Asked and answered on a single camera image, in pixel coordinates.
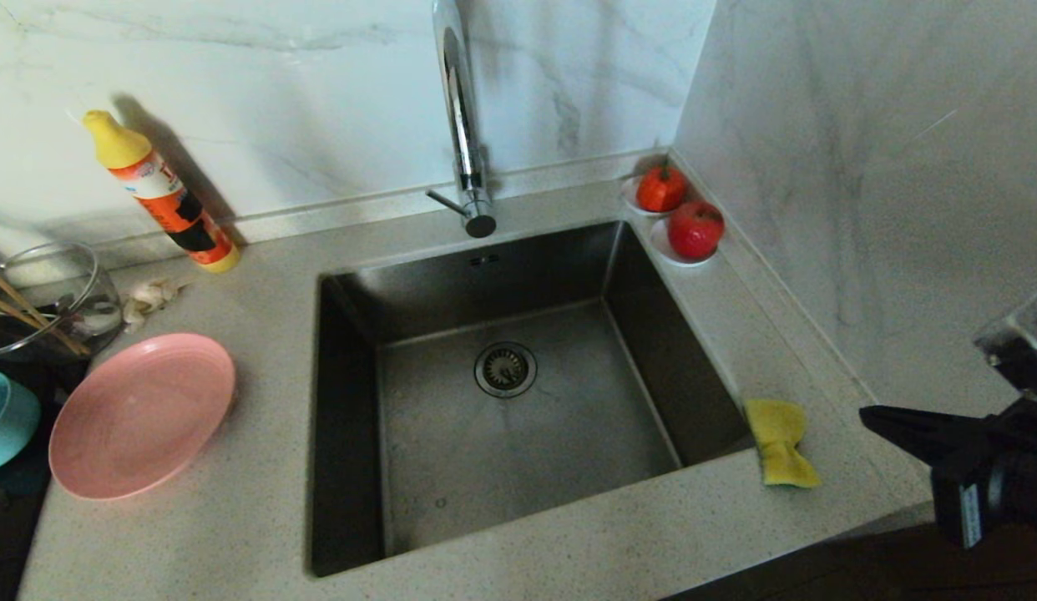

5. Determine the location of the yellow and green sponge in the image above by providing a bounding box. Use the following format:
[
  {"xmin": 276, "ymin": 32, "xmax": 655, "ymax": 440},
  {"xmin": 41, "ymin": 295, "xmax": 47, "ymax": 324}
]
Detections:
[{"xmin": 744, "ymin": 398, "xmax": 822, "ymax": 489}]

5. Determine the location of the pink round plate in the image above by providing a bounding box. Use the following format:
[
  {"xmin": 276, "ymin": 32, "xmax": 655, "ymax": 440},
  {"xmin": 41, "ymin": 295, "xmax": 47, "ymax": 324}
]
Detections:
[{"xmin": 49, "ymin": 332, "xmax": 237, "ymax": 502}]

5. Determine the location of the orange detergent bottle yellow cap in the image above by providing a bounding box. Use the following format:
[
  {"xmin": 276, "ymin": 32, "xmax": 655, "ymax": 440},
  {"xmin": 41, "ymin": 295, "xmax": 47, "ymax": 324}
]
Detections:
[{"xmin": 83, "ymin": 110, "xmax": 240, "ymax": 275}]

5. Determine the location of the gold slim utensil handle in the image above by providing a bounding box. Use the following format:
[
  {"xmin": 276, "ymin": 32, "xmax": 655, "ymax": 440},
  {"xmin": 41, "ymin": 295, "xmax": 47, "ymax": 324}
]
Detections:
[{"xmin": 0, "ymin": 265, "xmax": 94, "ymax": 358}]

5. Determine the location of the teal bowl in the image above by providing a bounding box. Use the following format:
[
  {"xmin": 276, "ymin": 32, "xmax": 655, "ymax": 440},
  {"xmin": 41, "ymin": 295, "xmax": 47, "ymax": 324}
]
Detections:
[{"xmin": 0, "ymin": 371, "xmax": 42, "ymax": 474}]

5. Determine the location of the stainless steel sink basin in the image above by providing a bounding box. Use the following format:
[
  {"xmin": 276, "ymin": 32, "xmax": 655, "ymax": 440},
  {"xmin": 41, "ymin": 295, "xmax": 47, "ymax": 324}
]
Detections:
[{"xmin": 306, "ymin": 219, "xmax": 757, "ymax": 578}]

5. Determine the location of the red apple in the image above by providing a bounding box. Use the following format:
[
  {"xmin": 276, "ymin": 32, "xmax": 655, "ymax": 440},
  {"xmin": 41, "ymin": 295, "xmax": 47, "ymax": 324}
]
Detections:
[{"xmin": 669, "ymin": 199, "xmax": 726, "ymax": 260}]

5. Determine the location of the small white dish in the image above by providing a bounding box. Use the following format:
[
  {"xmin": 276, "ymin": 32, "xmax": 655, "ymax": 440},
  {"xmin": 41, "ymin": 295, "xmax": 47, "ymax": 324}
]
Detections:
[
  {"xmin": 650, "ymin": 215, "xmax": 720, "ymax": 268},
  {"xmin": 621, "ymin": 171, "xmax": 690, "ymax": 218}
]

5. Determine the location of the red tomato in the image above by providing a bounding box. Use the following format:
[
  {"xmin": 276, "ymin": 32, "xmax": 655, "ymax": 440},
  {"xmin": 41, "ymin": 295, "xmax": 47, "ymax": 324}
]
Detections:
[{"xmin": 635, "ymin": 159, "xmax": 688, "ymax": 212}]

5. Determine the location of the round metal drain strainer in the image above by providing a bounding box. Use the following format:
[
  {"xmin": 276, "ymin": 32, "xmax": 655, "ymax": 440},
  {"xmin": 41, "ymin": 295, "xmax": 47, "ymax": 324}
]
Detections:
[{"xmin": 473, "ymin": 341, "xmax": 538, "ymax": 399}]

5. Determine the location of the chrome kitchen faucet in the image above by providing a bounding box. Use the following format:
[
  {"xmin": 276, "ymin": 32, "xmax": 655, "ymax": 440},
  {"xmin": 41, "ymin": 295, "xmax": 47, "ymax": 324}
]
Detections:
[{"xmin": 427, "ymin": 0, "xmax": 497, "ymax": 239}]

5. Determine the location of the crumpled beige tissue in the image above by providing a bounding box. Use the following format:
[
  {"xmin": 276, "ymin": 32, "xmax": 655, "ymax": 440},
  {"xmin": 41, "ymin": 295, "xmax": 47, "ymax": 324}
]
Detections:
[{"xmin": 122, "ymin": 275, "xmax": 192, "ymax": 335}]

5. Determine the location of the clear glass bowl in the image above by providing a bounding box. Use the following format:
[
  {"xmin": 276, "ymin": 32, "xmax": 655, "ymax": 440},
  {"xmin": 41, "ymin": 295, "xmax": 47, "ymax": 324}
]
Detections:
[{"xmin": 0, "ymin": 240, "xmax": 124, "ymax": 358}]

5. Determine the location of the black cooktop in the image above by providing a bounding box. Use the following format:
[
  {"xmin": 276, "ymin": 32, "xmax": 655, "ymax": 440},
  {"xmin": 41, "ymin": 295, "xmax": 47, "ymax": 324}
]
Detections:
[{"xmin": 0, "ymin": 359, "xmax": 85, "ymax": 601}]

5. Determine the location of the clear glass pot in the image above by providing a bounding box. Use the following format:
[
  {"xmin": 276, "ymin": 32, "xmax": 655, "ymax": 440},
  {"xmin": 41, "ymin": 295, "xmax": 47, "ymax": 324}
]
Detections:
[{"xmin": 0, "ymin": 316, "xmax": 78, "ymax": 361}]

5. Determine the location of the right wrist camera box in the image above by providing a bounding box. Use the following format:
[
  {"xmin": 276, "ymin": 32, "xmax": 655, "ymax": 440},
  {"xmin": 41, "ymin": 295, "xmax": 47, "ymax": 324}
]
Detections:
[{"xmin": 974, "ymin": 290, "xmax": 1037, "ymax": 400}]

